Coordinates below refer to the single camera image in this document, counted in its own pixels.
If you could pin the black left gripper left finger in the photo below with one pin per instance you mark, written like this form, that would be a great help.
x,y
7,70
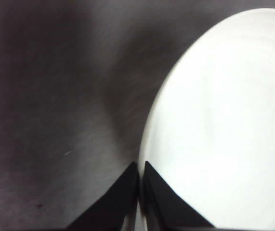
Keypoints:
x,y
113,207

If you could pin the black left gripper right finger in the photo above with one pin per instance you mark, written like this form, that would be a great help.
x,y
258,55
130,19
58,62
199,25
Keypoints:
x,y
166,207

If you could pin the white round plate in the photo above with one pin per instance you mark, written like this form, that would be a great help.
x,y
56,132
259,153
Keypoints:
x,y
224,120

